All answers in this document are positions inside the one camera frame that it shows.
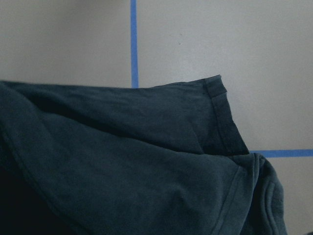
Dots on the black printed t-shirt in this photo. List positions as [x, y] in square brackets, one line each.
[166, 160]

